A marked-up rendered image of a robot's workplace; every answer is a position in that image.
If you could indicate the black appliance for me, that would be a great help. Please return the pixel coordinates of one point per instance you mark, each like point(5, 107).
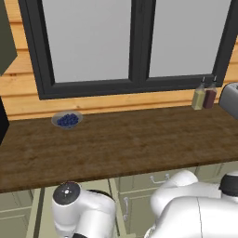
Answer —
point(3, 124)

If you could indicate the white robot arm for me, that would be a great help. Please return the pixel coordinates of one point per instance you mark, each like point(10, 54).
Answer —
point(186, 210)

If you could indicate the black framed window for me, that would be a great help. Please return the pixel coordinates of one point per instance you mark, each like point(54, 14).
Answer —
point(133, 46)

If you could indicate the yellow oil bottle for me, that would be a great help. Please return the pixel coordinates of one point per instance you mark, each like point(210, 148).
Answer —
point(198, 97)

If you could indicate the green cupboard door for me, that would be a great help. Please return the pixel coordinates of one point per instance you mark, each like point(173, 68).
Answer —
point(138, 214)

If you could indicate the grey bowl of blueberries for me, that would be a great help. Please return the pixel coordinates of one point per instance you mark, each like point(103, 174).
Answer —
point(67, 119)

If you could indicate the dark green wall cupboard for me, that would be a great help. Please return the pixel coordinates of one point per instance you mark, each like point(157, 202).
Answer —
point(6, 40)

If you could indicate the green base cupboard run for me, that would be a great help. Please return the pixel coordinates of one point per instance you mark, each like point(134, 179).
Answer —
point(15, 214)

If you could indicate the dark red vinegar bottle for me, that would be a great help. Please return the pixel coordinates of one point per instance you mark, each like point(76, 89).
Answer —
point(210, 96)

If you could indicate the silver toaster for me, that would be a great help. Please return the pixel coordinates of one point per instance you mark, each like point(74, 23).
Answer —
point(230, 99)

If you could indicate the green drawer front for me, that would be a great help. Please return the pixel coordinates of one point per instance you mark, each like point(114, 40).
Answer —
point(145, 179)

